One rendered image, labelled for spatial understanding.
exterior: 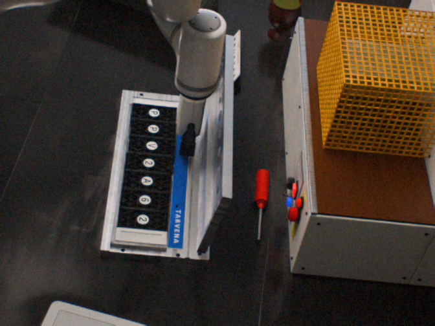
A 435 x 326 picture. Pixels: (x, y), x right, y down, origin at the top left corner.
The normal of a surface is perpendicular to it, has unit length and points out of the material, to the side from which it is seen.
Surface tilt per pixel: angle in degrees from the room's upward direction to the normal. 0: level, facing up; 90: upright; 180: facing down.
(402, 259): 90
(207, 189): 9
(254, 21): 0
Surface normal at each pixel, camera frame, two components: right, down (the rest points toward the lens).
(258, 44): 0.12, -0.66
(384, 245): -0.02, 0.74
